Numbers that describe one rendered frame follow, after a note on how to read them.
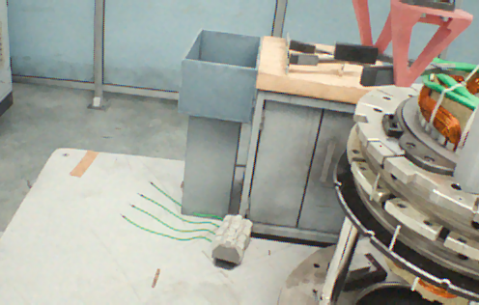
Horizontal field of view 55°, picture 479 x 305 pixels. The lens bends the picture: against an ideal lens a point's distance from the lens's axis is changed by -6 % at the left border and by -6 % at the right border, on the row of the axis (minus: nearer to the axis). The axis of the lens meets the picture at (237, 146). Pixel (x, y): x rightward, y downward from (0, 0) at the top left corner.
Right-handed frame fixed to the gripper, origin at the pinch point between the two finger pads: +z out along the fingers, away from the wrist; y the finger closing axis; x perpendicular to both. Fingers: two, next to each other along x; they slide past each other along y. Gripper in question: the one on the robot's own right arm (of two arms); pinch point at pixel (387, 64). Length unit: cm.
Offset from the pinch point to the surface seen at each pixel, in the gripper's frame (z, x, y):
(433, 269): 15.0, 4.4, 10.5
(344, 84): 10.8, 7.9, -21.2
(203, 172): 30.6, -8.4, -29.1
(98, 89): 110, -30, -238
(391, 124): 6.8, 3.5, -1.7
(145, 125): 120, -3, -212
